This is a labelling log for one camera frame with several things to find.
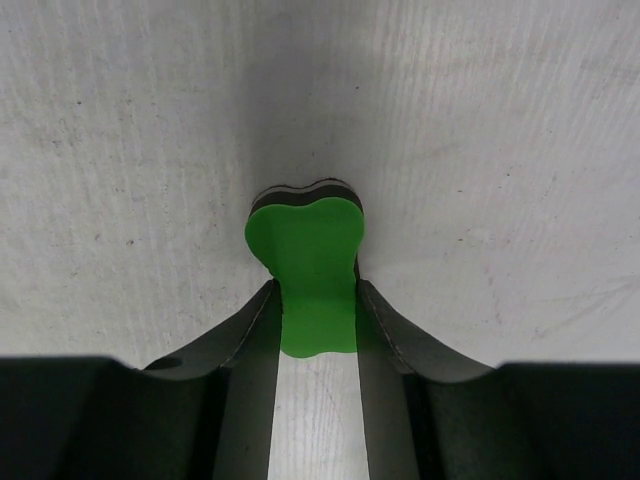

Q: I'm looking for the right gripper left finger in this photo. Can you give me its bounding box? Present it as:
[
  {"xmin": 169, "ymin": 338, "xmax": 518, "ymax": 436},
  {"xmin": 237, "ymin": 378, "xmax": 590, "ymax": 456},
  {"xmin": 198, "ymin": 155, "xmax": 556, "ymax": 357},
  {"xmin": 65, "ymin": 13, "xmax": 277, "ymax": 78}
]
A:
[{"xmin": 59, "ymin": 280, "xmax": 280, "ymax": 479}]

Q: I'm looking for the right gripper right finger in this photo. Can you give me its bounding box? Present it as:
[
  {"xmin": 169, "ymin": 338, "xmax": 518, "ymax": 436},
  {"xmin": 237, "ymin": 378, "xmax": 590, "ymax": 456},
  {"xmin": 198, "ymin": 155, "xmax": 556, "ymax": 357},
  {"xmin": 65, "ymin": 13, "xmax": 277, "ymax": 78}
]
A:
[{"xmin": 356, "ymin": 280, "xmax": 575, "ymax": 479}]

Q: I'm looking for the green whiteboard eraser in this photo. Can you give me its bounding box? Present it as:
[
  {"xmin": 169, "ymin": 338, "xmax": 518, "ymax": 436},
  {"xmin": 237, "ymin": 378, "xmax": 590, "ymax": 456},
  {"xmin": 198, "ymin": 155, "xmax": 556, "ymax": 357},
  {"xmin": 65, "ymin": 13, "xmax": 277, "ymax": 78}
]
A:
[{"xmin": 244, "ymin": 178, "xmax": 365, "ymax": 358}]

